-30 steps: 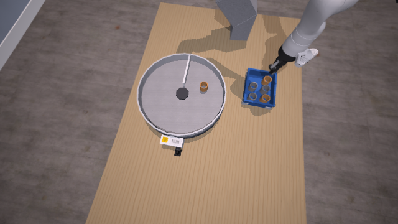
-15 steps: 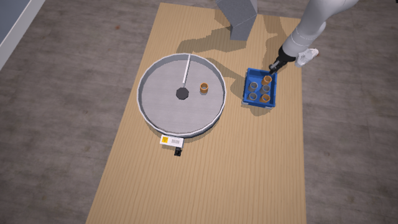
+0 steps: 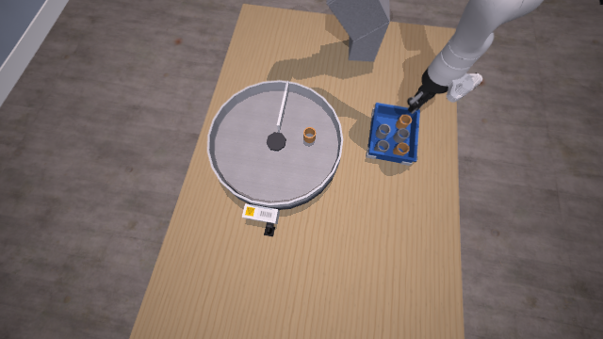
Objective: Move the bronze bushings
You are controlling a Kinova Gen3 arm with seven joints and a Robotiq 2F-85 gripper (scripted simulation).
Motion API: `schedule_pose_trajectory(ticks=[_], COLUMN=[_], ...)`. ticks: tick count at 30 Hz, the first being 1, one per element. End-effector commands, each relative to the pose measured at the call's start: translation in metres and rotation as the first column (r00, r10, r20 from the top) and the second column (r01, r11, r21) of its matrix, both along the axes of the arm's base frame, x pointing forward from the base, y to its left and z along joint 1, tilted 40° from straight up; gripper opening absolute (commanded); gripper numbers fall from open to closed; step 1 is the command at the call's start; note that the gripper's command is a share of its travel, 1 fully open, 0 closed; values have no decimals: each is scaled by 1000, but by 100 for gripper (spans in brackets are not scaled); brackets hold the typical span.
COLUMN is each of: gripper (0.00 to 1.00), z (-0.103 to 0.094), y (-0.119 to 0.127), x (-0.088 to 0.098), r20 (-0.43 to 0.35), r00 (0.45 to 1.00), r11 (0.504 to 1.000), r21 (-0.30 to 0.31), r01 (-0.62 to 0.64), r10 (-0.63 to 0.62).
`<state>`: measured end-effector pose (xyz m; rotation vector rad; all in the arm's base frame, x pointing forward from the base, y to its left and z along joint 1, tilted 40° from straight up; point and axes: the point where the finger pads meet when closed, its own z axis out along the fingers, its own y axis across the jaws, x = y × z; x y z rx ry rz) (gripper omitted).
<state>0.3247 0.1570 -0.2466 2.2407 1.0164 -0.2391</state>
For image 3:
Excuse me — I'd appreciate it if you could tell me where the blue crate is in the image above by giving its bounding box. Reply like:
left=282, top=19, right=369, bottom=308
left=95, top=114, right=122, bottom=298
left=366, top=104, right=420, bottom=166

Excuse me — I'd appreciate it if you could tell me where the bronze bushing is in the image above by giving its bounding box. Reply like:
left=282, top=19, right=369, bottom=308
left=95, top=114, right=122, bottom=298
left=393, top=142, right=409, bottom=156
left=303, top=127, right=316, bottom=143
left=396, top=115, right=412, bottom=129

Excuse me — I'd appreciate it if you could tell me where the grey metal sleeve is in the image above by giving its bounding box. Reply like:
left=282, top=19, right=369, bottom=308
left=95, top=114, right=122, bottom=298
left=393, top=128, right=410, bottom=143
left=376, top=124, right=391, bottom=139
left=374, top=140, right=389, bottom=153

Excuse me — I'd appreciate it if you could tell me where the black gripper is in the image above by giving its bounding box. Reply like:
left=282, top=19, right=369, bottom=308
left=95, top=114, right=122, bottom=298
left=407, top=67, right=448, bottom=114

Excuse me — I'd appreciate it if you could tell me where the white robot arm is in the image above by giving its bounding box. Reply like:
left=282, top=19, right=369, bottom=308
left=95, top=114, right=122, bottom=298
left=428, top=0, right=544, bottom=103

